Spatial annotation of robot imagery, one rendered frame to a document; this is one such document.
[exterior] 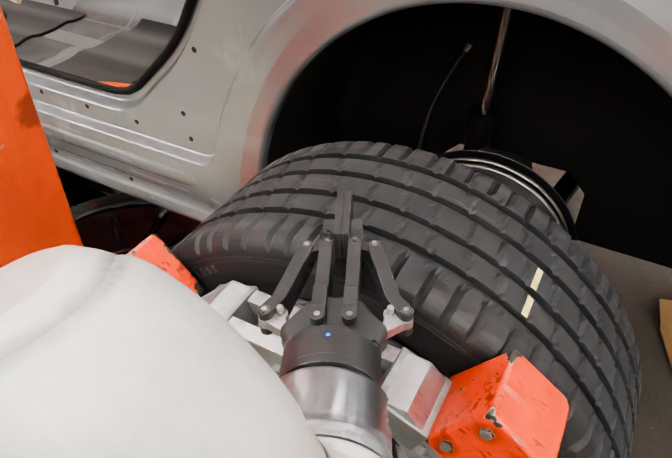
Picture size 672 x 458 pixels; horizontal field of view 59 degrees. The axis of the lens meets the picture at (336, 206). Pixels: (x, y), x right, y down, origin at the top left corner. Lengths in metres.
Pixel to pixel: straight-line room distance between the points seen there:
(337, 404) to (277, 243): 0.26
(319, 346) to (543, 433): 0.20
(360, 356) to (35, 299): 0.26
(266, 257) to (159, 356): 0.42
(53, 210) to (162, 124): 0.48
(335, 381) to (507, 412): 0.16
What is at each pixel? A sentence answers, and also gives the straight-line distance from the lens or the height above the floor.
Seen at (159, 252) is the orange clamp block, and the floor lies 1.11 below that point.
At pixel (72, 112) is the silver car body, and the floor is 0.92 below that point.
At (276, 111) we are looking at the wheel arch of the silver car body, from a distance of 1.04.
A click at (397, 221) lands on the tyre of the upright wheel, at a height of 1.18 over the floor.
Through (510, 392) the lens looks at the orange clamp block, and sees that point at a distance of 0.52.
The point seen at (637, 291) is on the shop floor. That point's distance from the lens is 2.44.
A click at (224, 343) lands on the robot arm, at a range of 0.24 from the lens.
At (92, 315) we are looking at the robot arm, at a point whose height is 1.42.
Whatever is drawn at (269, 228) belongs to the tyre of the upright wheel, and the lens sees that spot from 0.63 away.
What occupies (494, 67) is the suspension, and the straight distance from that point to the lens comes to 1.13.
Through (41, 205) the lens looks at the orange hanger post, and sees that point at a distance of 0.82.
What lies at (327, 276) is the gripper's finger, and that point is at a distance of 0.52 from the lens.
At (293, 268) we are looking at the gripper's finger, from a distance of 0.53.
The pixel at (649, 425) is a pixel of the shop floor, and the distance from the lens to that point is 2.06.
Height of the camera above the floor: 1.57
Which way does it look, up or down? 38 degrees down
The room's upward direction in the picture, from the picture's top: straight up
